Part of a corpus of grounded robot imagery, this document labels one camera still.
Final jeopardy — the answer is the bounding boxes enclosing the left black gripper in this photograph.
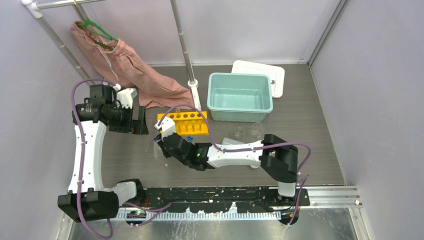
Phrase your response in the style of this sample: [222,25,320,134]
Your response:
[108,103,148,135]

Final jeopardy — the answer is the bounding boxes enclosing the white squeeze bottle red cap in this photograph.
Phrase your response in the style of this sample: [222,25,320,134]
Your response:
[222,137,244,146]

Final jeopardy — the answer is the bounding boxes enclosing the small glass flask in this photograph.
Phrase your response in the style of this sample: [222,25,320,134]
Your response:
[233,127,245,141]

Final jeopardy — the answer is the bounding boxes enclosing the glass beaker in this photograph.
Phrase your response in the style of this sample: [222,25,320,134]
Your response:
[250,122,265,139]

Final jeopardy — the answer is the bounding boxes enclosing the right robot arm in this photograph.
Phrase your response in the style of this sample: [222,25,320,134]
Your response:
[156,133,299,206]

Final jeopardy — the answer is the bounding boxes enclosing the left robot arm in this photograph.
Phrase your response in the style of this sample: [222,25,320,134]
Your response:
[57,84,149,223]

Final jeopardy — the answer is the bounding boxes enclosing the yellow test tube rack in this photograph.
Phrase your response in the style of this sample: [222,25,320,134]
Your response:
[157,111,209,136]

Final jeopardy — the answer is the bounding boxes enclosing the pink cloth garment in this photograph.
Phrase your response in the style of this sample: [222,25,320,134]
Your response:
[70,22,194,108]

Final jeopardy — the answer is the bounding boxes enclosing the clear well plate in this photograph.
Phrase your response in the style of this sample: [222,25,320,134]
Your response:
[153,141,164,159]

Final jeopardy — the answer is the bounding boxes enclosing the teal plastic bin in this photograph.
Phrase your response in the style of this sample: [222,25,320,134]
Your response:
[207,72,274,123]

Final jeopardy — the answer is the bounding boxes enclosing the green clothes hanger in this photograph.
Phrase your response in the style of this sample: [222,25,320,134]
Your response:
[73,18,119,51]

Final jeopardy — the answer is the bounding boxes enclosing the white bin lid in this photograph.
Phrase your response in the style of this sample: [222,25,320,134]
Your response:
[230,60,286,99]

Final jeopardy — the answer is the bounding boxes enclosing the metal clothes rack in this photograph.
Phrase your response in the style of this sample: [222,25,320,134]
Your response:
[21,0,202,110]

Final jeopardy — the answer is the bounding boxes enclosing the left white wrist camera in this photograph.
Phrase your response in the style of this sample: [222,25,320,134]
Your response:
[112,84,138,109]

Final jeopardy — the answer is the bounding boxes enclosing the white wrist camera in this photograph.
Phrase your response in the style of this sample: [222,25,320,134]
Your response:
[154,116,177,139]
[112,84,138,109]

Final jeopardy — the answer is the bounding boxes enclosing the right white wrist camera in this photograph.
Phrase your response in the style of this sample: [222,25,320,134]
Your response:
[154,116,177,139]

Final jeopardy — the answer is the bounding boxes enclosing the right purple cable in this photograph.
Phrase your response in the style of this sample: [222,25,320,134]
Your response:
[156,103,312,228]

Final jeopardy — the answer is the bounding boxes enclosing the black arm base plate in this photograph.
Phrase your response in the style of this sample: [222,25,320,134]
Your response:
[129,186,297,214]

